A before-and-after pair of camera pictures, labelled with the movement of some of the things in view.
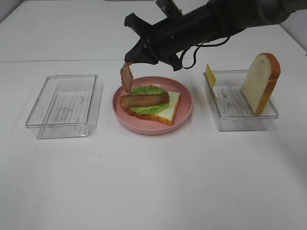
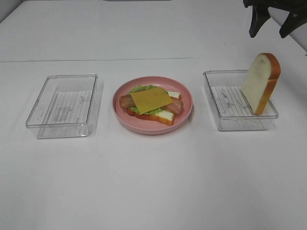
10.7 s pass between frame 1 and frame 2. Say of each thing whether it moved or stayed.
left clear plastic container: stayed
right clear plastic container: stayed
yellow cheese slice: moved
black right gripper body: moved
